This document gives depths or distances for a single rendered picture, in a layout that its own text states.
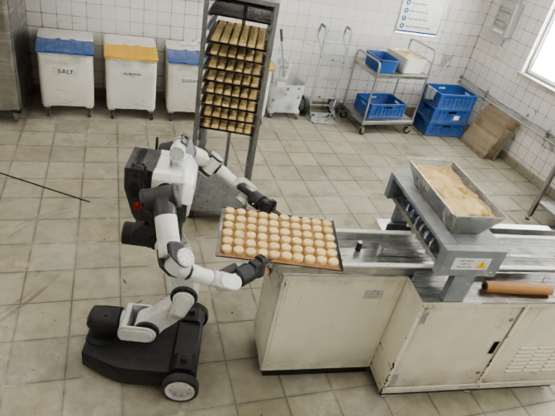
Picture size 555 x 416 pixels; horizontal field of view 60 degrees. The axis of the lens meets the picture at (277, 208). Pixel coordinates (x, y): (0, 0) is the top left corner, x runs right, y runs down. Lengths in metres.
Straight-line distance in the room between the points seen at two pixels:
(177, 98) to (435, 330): 3.92
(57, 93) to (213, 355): 3.49
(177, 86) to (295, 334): 3.55
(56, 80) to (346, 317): 3.97
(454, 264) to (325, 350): 0.95
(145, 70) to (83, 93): 0.70
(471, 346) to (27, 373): 2.47
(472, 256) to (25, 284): 2.74
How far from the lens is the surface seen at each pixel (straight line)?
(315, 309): 2.65
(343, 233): 2.74
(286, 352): 2.88
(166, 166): 2.18
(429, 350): 2.92
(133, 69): 5.49
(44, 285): 3.58
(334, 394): 3.10
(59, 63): 5.51
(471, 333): 2.94
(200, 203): 4.07
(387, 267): 2.60
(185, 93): 5.63
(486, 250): 2.50
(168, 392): 2.87
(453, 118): 7.01
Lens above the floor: 2.42
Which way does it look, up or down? 33 degrees down
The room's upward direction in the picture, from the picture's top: 12 degrees clockwise
